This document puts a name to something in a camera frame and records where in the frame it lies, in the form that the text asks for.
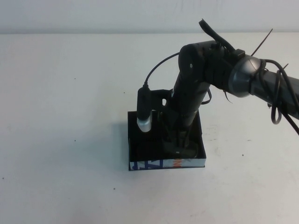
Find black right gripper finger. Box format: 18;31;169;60
163;127;175;154
177;127;188;152

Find dark framed glasses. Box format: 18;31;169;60
163;139;200;160

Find long black zip tie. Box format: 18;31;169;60
251;28;274;57

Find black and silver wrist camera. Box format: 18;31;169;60
136;87;154;133

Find short black zip tie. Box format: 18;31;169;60
223;91;234;105

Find looping black arm cable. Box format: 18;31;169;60
256;59;299;137

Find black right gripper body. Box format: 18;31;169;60
163;83;209;139

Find thick black sleeved cable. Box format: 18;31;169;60
198;19;235;52

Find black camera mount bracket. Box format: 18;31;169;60
149;89;174;111

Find thin black camera cable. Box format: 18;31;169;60
144;52;181;89

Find black open glasses case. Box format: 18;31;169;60
128;111;206;172

